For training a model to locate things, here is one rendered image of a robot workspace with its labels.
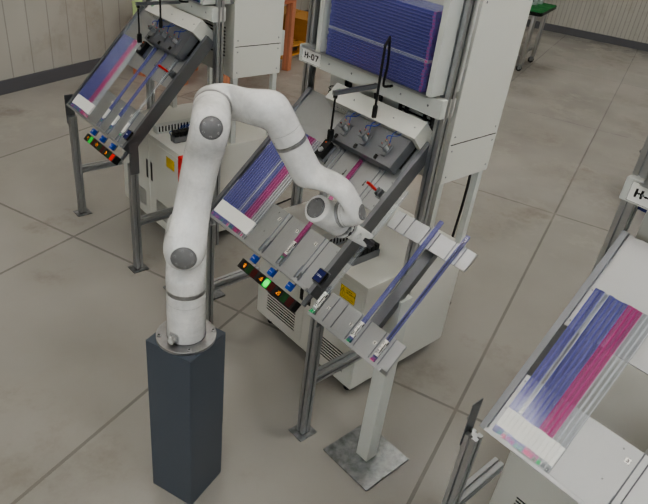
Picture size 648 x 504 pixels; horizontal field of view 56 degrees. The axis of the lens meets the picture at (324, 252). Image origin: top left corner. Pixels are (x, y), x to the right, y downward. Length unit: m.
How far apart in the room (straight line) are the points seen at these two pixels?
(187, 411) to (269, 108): 1.03
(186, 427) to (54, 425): 0.78
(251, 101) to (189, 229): 0.39
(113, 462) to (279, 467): 0.64
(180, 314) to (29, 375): 1.25
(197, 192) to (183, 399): 0.72
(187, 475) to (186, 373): 0.49
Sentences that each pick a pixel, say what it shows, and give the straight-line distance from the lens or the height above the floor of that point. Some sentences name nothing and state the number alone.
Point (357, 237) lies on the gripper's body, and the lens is 1.89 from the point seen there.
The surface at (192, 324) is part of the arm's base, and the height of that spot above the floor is 0.79.
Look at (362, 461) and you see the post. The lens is 2.63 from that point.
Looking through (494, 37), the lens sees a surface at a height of 1.57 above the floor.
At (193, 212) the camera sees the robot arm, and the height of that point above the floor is 1.19.
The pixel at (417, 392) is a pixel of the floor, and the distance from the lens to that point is 2.98.
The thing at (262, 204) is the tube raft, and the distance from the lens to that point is 2.52.
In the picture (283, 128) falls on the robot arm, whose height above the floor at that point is 1.43.
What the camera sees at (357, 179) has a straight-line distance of 2.38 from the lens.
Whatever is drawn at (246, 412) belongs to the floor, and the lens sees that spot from 2.76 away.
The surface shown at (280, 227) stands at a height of 0.80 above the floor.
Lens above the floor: 2.02
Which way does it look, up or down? 32 degrees down
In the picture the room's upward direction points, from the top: 8 degrees clockwise
